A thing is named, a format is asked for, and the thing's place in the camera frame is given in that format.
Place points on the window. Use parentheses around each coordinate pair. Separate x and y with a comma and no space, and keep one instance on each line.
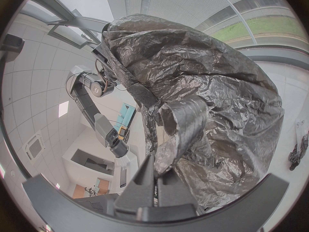
(253,3)

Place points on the clear printed wrapper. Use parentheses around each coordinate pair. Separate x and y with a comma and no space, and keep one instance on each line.
(300,127)

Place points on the black plastic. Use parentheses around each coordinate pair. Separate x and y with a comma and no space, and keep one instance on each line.
(298,151)

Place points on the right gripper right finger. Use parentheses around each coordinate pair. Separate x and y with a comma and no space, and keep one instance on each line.
(173,197)

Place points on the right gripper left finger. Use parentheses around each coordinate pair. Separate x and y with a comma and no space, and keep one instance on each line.
(142,192)

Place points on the ceiling air conditioner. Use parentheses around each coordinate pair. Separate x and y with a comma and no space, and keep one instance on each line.
(33,146)

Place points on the ceiling light panel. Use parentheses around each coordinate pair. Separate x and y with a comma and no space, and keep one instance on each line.
(63,109)

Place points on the black plastic bag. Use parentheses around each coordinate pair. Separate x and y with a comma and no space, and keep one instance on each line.
(193,69)

